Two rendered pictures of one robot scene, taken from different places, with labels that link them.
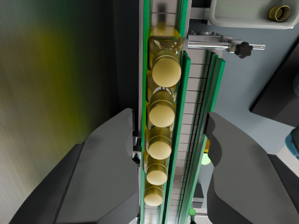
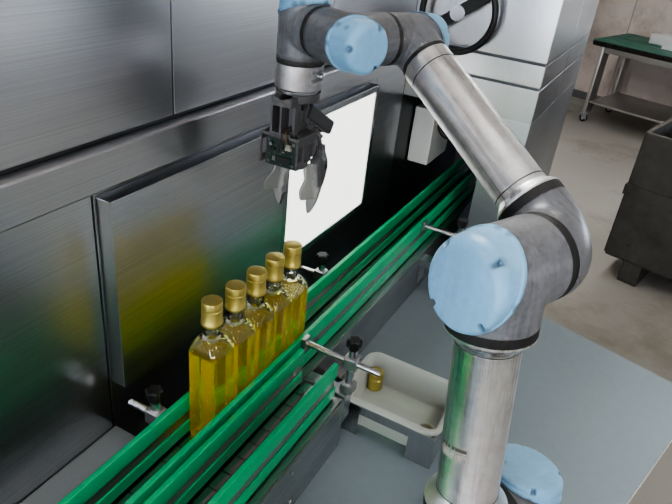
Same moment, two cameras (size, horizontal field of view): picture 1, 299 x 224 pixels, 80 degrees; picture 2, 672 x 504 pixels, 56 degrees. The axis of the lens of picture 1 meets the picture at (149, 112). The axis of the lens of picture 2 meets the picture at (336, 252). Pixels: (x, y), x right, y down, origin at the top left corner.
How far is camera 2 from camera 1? 1.14 m
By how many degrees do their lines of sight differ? 87
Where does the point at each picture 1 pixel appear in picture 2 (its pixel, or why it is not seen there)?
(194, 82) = not seen: hidden behind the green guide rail
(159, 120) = (272, 257)
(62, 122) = (218, 227)
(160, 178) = (239, 285)
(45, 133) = (221, 208)
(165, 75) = (291, 244)
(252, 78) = not seen: outside the picture
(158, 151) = (255, 270)
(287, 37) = not seen: hidden behind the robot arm
